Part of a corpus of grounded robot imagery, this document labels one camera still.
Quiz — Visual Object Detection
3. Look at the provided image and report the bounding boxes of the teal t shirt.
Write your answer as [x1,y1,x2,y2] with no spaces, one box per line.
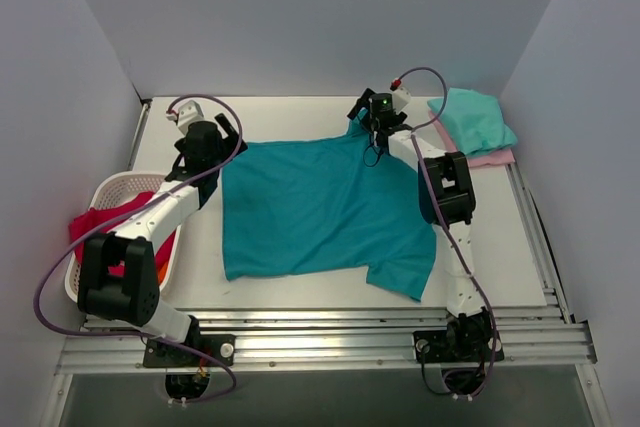
[221,125,437,301]

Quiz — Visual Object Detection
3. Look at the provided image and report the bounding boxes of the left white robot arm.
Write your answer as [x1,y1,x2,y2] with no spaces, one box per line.
[77,112,247,366]

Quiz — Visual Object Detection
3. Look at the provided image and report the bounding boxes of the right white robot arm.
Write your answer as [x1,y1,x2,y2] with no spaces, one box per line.
[347,87,497,360]

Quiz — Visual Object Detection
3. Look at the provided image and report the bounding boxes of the folded mint green t shirt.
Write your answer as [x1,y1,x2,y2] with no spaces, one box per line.
[427,88,518,158]

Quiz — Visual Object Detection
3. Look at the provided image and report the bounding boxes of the white plastic laundry basket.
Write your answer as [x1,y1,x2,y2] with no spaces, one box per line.
[87,171,182,295]

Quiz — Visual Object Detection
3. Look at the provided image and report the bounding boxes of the folded pink t shirt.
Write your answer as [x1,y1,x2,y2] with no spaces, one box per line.
[430,114,518,168]

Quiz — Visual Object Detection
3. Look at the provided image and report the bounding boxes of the orange t shirt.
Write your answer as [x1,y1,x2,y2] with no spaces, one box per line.
[156,261,169,285]

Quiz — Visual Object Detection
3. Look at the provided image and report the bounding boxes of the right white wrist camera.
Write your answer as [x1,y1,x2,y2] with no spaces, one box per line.
[390,78,412,113]

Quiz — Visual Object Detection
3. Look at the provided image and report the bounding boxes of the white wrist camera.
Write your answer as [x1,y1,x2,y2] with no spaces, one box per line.
[165,100,204,134]
[390,78,412,113]

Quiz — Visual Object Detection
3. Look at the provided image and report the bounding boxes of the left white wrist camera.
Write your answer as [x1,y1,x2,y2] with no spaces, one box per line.
[165,100,204,134]

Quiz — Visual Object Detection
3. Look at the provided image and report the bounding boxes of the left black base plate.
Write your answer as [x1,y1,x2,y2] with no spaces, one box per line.
[142,334,236,368]

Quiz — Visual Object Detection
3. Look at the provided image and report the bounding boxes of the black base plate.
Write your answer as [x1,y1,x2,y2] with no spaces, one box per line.
[412,330,491,364]
[142,334,236,368]

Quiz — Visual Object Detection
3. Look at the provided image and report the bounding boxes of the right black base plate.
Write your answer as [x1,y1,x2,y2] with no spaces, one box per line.
[412,330,491,364]

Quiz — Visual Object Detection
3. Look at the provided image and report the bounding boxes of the aluminium rail frame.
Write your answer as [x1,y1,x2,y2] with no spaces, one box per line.
[54,96,599,376]

